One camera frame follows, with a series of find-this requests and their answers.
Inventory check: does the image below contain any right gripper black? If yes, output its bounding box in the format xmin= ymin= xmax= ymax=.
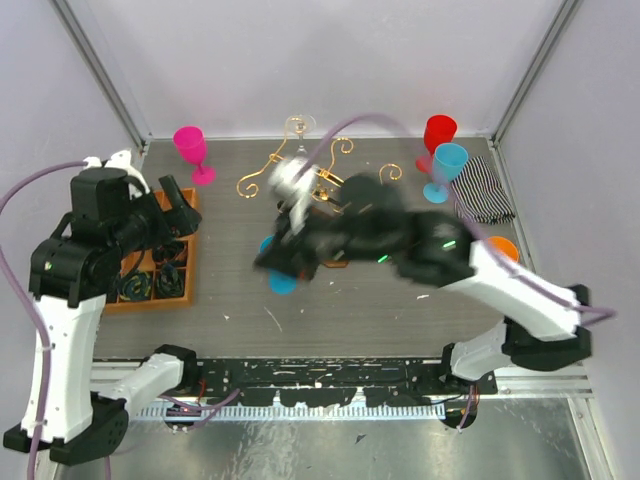
xmin=252 ymin=197 xmax=397 ymax=284

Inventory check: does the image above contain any blue wine glass front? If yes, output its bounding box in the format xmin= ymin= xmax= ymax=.
xmin=258 ymin=234 xmax=300 ymax=296

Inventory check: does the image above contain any pink wine glass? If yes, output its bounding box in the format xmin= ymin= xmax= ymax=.
xmin=173 ymin=126 xmax=216 ymax=186

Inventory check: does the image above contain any clear wine glass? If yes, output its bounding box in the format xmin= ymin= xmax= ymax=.
xmin=284 ymin=114 xmax=317 ymax=156

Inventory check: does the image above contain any light blue wine glass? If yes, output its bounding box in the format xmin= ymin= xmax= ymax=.
xmin=423 ymin=142 xmax=469 ymax=204

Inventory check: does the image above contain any red wine glass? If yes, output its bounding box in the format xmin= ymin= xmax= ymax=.
xmin=415 ymin=114 xmax=458 ymax=173

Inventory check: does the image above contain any orange wine glass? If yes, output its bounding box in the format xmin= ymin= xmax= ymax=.
xmin=487 ymin=236 xmax=520 ymax=263

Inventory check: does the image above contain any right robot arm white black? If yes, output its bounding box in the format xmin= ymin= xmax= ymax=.
xmin=254 ymin=171 xmax=592 ymax=394

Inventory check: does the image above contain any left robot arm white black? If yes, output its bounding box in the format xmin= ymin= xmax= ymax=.
xmin=3 ymin=168 xmax=201 ymax=466

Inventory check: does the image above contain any rolled dark tie upper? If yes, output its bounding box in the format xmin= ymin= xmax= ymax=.
xmin=152 ymin=240 xmax=188 ymax=267

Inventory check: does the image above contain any wooden compartment tray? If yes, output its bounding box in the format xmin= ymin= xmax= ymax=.
xmin=103 ymin=187 xmax=201 ymax=315

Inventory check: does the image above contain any rolled dark floral tie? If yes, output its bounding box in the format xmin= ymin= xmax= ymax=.
xmin=155 ymin=264 xmax=185 ymax=299

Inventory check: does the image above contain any rolled green patterned tie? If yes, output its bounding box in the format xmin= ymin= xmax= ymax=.
xmin=117 ymin=270 xmax=153 ymax=303

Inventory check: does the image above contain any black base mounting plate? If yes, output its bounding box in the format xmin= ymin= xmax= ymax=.
xmin=166 ymin=357 xmax=469 ymax=408

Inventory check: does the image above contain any striped black white cloth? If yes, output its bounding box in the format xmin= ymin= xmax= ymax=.
xmin=451 ymin=156 xmax=516 ymax=225

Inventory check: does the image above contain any gold wire wine glass rack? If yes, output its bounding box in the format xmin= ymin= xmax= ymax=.
xmin=235 ymin=118 xmax=404 ymax=269

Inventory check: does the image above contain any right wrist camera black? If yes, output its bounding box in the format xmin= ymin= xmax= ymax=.
xmin=268 ymin=155 xmax=316 ymax=235

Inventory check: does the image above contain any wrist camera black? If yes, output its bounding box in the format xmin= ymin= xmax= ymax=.
xmin=268 ymin=155 xmax=316 ymax=235
xmin=70 ymin=149 xmax=150 ymax=222

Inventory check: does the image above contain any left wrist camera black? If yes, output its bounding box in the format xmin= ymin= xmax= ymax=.
xmin=70 ymin=149 xmax=150 ymax=222

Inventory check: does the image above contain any aluminium front rail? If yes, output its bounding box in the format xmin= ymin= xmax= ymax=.
xmin=89 ymin=358 xmax=593 ymax=418

